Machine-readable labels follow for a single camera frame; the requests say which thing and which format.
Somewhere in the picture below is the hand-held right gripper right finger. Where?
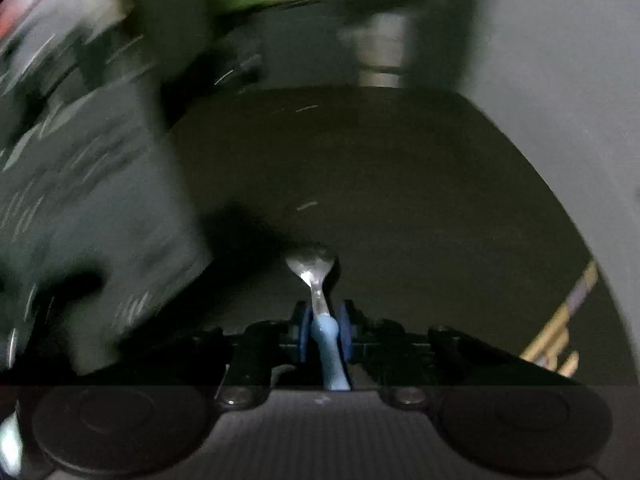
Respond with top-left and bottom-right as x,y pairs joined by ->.
337,299 -> 583,407

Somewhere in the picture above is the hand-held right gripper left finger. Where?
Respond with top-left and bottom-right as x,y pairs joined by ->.
115,301 -> 315,407

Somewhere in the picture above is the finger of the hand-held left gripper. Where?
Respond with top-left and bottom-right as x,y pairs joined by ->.
0,257 -> 108,322

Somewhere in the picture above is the blue handled spoon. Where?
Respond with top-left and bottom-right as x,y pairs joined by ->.
285,241 -> 352,392

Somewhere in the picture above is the white perforated utensil holder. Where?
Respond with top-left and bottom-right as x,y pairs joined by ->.
0,77 -> 215,377

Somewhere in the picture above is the purple banded wooden chopstick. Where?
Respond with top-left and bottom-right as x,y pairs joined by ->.
520,259 -> 601,361

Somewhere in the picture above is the grey cabinet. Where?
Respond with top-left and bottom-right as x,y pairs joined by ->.
215,2 -> 361,92

